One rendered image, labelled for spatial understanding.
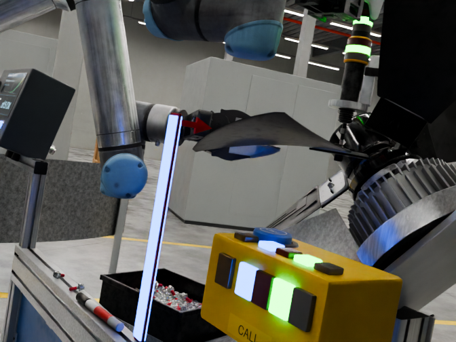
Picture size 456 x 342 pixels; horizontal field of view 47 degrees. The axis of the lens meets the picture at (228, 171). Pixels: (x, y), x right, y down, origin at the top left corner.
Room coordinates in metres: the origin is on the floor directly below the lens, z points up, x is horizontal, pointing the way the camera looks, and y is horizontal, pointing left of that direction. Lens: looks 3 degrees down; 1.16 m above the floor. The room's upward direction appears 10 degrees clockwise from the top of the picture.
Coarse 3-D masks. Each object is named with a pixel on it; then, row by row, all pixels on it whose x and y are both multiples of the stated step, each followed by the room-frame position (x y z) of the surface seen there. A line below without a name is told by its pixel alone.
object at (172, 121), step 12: (168, 120) 0.74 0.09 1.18; (168, 132) 0.73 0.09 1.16; (168, 144) 0.73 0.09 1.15; (168, 156) 0.72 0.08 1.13; (168, 168) 0.72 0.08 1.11; (156, 204) 0.73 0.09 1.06; (156, 216) 0.73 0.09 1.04; (156, 228) 0.72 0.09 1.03; (156, 240) 0.72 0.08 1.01; (144, 276) 0.73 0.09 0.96; (144, 288) 0.73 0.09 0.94; (144, 300) 0.73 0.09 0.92; (144, 312) 0.72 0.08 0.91
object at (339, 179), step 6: (336, 174) 1.06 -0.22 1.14; (342, 174) 1.04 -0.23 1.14; (336, 180) 1.04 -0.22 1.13; (342, 180) 1.01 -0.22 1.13; (324, 186) 1.06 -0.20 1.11; (336, 186) 1.01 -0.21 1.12; (342, 186) 0.99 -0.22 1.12; (324, 192) 1.03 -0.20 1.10; (330, 192) 1.01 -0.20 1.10; (336, 192) 0.99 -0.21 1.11; (324, 198) 1.01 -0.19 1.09; (330, 198) 0.99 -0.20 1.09
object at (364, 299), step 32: (256, 256) 0.47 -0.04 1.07; (320, 256) 0.49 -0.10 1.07; (224, 288) 0.50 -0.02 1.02; (320, 288) 0.40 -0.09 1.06; (352, 288) 0.41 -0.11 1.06; (384, 288) 0.44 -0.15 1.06; (224, 320) 0.49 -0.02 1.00; (256, 320) 0.45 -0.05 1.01; (320, 320) 0.40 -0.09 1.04; (352, 320) 0.42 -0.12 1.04; (384, 320) 0.44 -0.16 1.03
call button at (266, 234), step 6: (258, 228) 0.53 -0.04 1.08; (264, 228) 0.53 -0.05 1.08; (270, 228) 0.54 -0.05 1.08; (258, 234) 0.51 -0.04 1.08; (264, 234) 0.51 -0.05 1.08; (270, 234) 0.51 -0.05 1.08; (276, 234) 0.51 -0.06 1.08; (282, 234) 0.52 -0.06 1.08; (288, 234) 0.52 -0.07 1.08; (264, 240) 0.51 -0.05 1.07; (270, 240) 0.51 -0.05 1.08; (276, 240) 0.51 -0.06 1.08; (282, 240) 0.51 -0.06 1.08; (288, 240) 0.51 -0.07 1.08
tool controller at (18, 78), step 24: (24, 72) 1.20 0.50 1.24; (24, 96) 1.16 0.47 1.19; (48, 96) 1.19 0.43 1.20; (72, 96) 1.22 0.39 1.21; (0, 120) 1.19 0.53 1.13; (24, 120) 1.16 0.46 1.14; (48, 120) 1.19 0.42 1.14; (0, 144) 1.13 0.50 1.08; (24, 144) 1.16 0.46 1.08; (48, 144) 1.20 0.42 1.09
